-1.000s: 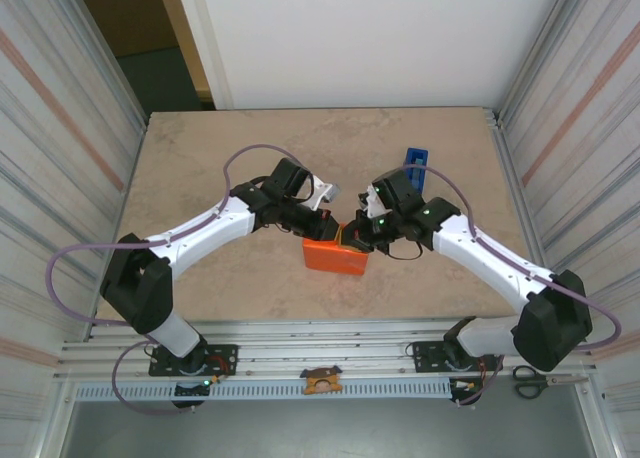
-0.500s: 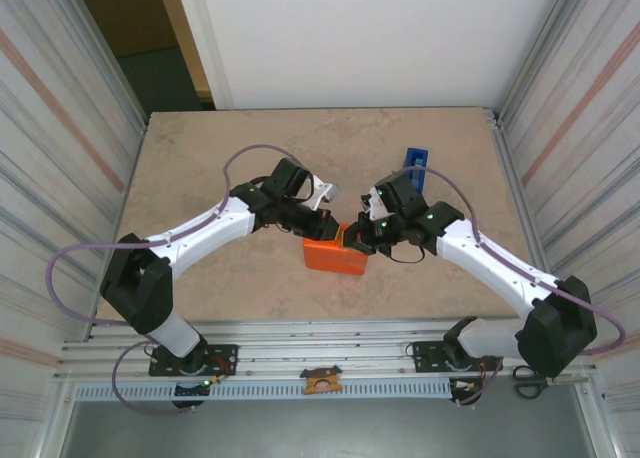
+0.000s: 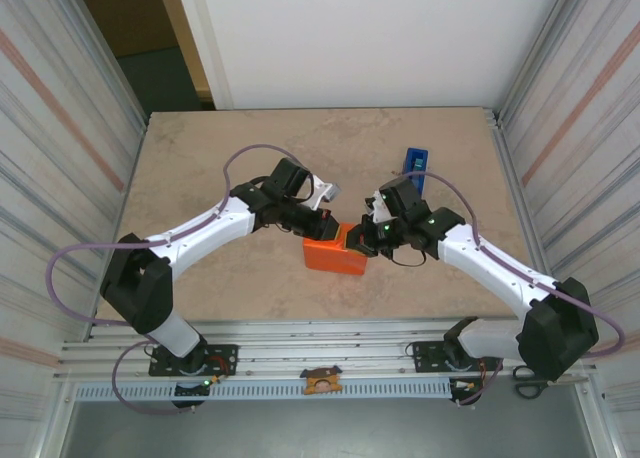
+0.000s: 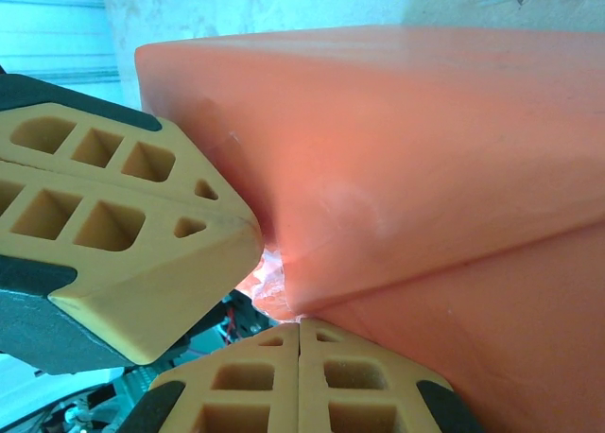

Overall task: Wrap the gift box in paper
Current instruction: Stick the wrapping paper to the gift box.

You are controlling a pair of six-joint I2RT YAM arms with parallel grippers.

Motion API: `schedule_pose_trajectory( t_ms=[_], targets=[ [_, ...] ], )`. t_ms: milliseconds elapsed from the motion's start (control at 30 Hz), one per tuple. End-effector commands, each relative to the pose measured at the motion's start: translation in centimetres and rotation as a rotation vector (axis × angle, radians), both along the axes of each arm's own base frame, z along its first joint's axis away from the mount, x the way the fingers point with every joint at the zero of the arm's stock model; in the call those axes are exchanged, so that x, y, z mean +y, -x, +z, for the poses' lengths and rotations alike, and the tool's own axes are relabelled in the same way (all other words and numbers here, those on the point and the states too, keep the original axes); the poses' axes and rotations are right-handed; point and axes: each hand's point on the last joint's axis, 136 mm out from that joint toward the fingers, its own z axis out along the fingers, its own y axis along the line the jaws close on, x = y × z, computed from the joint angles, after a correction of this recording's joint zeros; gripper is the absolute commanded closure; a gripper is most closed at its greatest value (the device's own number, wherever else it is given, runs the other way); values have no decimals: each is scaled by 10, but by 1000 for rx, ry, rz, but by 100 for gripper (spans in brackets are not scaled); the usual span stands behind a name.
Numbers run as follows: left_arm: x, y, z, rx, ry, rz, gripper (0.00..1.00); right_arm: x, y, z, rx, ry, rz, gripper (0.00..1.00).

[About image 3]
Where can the orange cloth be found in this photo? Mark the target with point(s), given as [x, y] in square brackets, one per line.
[330, 258]

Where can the blue tape dispenser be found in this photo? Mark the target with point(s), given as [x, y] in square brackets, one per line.
[416, 160]

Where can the brown toy figure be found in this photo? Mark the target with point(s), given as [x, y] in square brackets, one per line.
[321, 380]

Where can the black controller board yellow plug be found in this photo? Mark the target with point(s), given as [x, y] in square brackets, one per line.
[462, 387]

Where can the grey metal sheet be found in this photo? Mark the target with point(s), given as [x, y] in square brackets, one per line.
[325, 428]

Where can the black controller board green light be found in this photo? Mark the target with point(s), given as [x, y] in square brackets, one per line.
[192, 389]

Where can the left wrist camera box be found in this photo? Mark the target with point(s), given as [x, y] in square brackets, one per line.
[325, 193]

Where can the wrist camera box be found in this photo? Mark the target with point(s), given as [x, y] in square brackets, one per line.
[325, 193]
[376, 205]

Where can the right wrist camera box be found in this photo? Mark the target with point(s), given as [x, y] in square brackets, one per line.
[376, 205]

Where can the aluminium extrusion frame rails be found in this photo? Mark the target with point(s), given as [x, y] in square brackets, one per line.
[325, 348]

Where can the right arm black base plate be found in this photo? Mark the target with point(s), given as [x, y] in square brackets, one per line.
[430, 355]

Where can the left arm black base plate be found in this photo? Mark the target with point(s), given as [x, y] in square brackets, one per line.
[222, 358]

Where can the corrugated translucent enclosure panel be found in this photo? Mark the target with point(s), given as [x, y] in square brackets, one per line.
[590, 178]
[50, 178]

